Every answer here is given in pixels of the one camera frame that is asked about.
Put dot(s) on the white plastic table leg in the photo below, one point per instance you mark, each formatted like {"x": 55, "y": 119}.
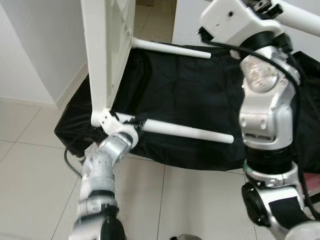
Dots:
{"x": 300, "y": 17}
{"x": 170, "y": 48}
{"x": 190, "y": 131}

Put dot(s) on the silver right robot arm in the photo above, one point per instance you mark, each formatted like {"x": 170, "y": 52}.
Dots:
{"x": 267, "y": 110}

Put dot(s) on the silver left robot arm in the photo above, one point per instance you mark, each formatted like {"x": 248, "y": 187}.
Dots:
{"x": 100, "y": 175}

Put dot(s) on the pink round seat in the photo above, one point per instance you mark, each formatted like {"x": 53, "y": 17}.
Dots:
{"x": 312, "y": 185}

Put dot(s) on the grey robot foot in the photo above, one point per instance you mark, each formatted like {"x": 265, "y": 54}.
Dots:
{"x": 185, "y": 237}

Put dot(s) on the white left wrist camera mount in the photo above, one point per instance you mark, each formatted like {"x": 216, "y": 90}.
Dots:
{"x": 122, "y": 131}

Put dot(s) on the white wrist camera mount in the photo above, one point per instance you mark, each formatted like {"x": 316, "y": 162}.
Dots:
{"x": 230, "y": 20}
{"x": 122, "y": 131}

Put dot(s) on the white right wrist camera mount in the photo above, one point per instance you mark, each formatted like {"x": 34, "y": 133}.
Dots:
{"x": 230, "y": 20}

